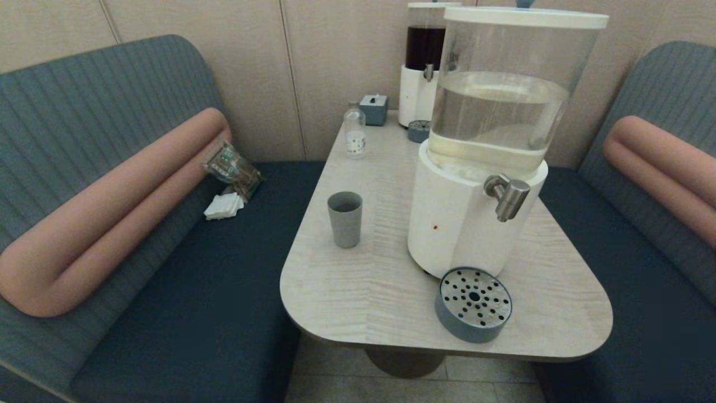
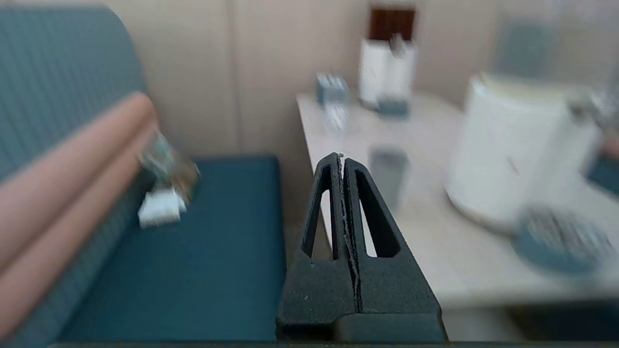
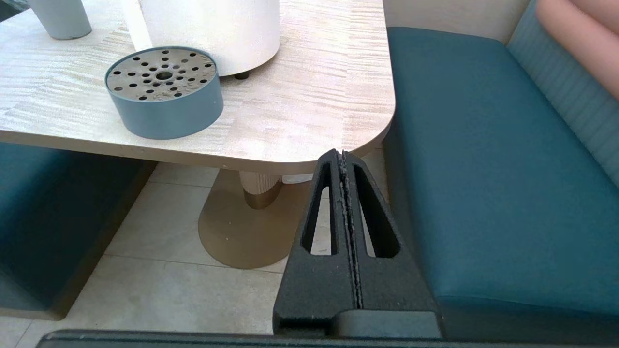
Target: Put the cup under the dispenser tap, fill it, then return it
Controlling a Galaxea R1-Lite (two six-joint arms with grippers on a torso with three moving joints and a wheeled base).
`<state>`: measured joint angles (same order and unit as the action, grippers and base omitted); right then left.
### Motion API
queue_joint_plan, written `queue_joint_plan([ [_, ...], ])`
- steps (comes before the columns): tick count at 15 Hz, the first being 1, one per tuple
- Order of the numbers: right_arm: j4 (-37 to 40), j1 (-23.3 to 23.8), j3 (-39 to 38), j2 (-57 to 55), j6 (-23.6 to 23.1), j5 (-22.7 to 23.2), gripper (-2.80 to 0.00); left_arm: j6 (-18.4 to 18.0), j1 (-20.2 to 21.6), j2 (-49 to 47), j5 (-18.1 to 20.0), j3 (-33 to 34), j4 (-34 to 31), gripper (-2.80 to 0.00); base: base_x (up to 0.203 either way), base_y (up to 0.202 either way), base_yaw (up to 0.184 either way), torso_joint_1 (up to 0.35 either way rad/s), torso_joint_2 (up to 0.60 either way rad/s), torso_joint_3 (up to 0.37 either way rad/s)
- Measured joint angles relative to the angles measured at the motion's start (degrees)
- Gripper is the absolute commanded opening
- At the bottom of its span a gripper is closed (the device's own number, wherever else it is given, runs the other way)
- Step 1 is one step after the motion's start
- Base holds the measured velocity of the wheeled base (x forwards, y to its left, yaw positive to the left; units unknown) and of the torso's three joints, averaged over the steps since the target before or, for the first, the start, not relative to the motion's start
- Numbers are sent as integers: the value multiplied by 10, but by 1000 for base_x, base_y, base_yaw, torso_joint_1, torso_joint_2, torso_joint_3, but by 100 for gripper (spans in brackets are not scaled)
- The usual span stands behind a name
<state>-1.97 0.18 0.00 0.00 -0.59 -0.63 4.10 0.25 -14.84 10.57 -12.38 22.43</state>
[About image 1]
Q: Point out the clear water dispenser white base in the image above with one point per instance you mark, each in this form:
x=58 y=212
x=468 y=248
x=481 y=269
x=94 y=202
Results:
x=481 y=168

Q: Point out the small clear plastic bottle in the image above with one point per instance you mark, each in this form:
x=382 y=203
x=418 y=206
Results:
x=354 y=138

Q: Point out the blue ribbed bench sofa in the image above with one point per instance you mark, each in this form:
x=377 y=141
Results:
x=643 y=308
x=168 y=280

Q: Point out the pink bolster cushion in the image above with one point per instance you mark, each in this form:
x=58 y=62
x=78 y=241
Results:
x=112 y=224
x=660 y=165

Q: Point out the metal water dispenser tap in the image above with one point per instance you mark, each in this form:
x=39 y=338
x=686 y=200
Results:
x=509 y=197

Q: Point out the small blue square box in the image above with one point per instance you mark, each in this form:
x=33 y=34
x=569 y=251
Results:
x=373 y=110

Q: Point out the dark drink dispenser white base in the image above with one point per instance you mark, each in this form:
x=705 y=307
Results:
x=417 y=84

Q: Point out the small round blue drip tray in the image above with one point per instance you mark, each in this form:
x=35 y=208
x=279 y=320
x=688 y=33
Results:
x=418 y=132

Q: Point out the large round perforated drip tray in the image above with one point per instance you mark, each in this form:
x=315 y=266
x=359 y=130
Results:
x=474 y=308

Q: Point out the grey-blue plastic cup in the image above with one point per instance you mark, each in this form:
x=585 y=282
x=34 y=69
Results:
x=345 y=224

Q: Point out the white paper napkins stack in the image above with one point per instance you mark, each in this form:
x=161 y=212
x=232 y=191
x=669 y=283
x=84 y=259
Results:
x=222 y=207

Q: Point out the crinkled snack bag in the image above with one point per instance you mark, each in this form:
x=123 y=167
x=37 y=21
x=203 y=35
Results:
x=232 y=169

